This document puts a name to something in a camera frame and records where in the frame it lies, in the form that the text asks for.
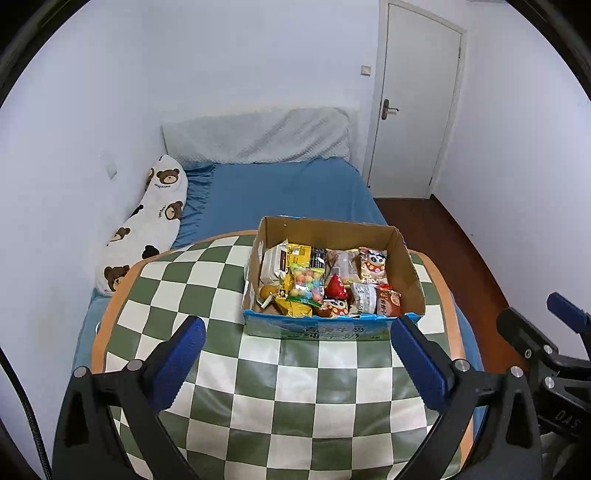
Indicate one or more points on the white door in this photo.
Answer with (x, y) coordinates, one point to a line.
(415, 69)

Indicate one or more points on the red panda snack packet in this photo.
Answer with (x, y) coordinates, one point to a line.
(373, 270)

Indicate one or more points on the red triangular snack packet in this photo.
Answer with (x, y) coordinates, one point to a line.
(337, 290)

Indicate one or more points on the white bear print pillow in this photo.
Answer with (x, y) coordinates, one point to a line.
(152, 217)

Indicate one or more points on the colourful candy ball packet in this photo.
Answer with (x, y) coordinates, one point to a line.
(307, 286)

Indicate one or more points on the white snack packet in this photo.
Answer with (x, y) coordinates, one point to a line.
(363, 297)

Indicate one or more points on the brown cardboard box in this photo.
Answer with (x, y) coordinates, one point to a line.
(323, 330)

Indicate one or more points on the small panda snack packet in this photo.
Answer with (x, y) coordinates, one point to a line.
(334, 307)

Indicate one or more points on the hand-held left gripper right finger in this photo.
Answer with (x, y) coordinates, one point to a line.
(422, 364)

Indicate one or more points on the brown red snack packet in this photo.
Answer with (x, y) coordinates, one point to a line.
(389, 302)

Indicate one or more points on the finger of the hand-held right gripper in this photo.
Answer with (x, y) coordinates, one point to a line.
(521, 330)
(568, 311)

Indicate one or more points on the grey headboard cushion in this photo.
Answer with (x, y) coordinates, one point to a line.
(258, 138)

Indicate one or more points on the round yellow snack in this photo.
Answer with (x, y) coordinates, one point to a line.
(268, 292)

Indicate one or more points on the black snack packet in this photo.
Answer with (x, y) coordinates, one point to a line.
(318, 258)

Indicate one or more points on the yellow green snack packet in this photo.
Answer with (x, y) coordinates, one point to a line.
(300, 308)

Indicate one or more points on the white light switch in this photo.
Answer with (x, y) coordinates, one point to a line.
(365, 70)

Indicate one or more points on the clear pink bread packet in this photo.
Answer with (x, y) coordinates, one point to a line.
(341, 265)

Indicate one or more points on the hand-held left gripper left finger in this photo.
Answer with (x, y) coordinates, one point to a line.
(180, 364)

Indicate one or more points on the blue bed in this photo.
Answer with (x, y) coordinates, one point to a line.
(286, 194)

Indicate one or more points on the large yellow snack bag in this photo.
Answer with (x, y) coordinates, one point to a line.
(300, 254)

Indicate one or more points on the pale plastic snack packet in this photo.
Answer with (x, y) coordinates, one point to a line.
(274, 265)

